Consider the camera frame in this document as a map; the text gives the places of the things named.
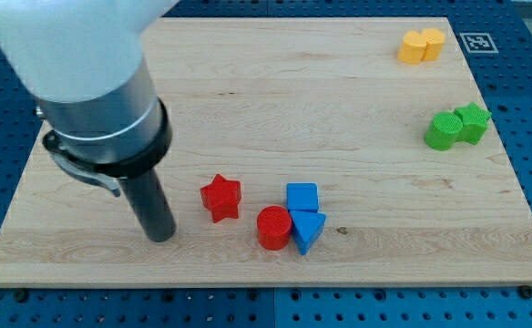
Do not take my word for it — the red star block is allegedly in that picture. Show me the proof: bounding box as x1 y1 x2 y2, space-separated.
199 174 241 223

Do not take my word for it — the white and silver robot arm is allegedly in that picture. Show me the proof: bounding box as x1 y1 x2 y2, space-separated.
0 0 179 195

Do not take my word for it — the blue cube block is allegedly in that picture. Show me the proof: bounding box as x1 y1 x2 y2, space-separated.
286 182 320 212

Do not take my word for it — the green star block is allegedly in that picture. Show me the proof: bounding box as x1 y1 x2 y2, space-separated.
454 102 492 145

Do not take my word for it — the wooden board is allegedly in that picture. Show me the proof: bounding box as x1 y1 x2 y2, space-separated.
0 18 532 289

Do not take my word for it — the red cylinder block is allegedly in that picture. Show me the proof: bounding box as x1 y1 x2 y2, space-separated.
256 206 292 251

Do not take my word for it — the blue triangle block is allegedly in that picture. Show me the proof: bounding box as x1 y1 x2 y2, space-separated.
290 210 326 255

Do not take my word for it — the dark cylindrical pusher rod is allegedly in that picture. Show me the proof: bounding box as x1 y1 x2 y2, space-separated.
118 169 176 242

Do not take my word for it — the green cylinder block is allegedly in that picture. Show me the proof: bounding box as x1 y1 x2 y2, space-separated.
424 111 463 151

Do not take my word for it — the yellow heart block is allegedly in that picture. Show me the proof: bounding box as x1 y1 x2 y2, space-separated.
396 28 446 65

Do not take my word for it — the white fiducial marker tag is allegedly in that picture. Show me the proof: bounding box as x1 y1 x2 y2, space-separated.
460 32 498 54

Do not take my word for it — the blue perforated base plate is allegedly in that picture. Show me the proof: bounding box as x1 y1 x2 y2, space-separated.
0 0 532 327

